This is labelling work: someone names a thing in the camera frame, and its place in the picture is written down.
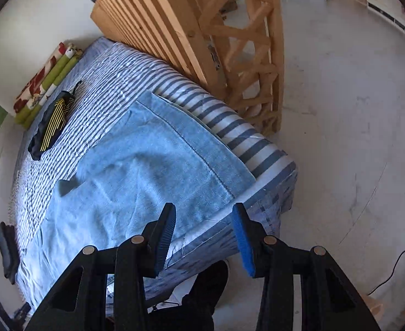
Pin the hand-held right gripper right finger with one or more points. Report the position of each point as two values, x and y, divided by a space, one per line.
242 241

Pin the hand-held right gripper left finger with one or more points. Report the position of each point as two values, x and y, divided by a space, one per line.
166 234

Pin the person's black trouser leg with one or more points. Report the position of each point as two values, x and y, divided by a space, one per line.
202 289

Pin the wooden plank piece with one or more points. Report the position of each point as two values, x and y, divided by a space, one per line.
373 305

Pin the black folded pants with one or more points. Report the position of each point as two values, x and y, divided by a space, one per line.
8 248

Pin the black garment with yellow stripes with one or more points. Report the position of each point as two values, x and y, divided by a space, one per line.
51 124

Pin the blue striped bed quilt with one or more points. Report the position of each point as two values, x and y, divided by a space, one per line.
113 72

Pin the red floral folded blanket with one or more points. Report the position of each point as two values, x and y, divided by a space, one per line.
33 86

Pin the wooden lattice frame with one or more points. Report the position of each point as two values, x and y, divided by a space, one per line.
276 41

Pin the wooden slatted bed rail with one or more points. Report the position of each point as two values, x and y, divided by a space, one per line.
147 13

